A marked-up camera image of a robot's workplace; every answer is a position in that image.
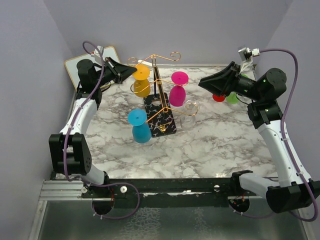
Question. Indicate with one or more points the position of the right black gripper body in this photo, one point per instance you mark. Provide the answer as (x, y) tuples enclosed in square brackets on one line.
[(244, 86)]

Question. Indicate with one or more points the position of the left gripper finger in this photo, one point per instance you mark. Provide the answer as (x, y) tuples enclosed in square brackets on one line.
[(114, 65), (124, 73)]

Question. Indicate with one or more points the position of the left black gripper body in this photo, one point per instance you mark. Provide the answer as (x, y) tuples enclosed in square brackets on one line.
[(108, 74)]

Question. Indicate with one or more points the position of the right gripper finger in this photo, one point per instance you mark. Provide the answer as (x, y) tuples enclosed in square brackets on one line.
[(218, 90), (221, 77)]

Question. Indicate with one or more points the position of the red wine glass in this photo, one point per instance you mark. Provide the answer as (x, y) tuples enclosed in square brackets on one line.
[(218, 98)]

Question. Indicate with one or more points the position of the green wine glass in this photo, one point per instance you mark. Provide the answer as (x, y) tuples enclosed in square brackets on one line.
[(233, 98)]

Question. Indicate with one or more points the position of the orange wine glass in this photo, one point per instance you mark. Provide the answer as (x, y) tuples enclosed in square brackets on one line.
[(141, 84)]

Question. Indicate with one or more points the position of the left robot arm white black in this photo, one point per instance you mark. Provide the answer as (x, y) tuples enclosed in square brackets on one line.
[(69, 151)]

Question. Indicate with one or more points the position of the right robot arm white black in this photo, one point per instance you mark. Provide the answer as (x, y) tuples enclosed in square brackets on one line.
[(295, 188)]

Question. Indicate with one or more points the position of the clear wine glass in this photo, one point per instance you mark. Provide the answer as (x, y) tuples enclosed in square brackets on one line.
[(188, 118)]

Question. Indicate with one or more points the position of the magenta wine glass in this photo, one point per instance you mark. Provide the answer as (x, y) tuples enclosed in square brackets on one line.
[(177, 94)]

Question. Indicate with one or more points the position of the blue wine glass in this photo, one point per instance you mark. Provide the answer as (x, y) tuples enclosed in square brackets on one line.
[(140, 128)]

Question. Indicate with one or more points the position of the gold framed whiteboard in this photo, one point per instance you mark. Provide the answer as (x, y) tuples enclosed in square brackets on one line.
[(71, 64)]

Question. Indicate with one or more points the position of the white whiteboard eraser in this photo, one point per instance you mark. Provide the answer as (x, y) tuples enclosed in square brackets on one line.
[(145, 63)]

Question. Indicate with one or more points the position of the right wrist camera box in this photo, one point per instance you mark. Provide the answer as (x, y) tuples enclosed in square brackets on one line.
[(246, 54)]

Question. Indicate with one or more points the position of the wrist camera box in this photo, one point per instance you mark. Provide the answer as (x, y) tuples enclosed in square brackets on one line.
[(97, 55), (246, 54)]

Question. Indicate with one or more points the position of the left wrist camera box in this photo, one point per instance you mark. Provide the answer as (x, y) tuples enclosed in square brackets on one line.
[(97, 55)]

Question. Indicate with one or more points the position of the gold wire glass rack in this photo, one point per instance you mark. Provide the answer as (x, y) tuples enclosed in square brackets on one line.
[(157, 107)]

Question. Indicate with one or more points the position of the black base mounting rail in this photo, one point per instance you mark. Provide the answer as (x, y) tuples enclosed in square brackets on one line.
[(165, 193)]

